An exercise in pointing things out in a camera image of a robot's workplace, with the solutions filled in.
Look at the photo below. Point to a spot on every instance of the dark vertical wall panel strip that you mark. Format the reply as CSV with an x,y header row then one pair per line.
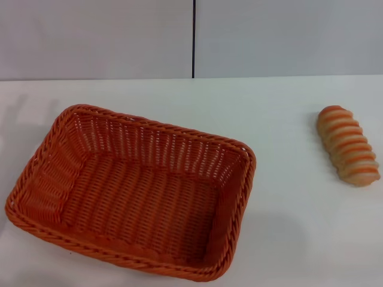
x,y
194,39

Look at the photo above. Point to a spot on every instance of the orange woven plastic basket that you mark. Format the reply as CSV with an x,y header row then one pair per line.
x,y
134,191

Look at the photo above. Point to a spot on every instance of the striped orange spiral bread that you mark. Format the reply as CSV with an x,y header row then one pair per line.
x,y
348,146

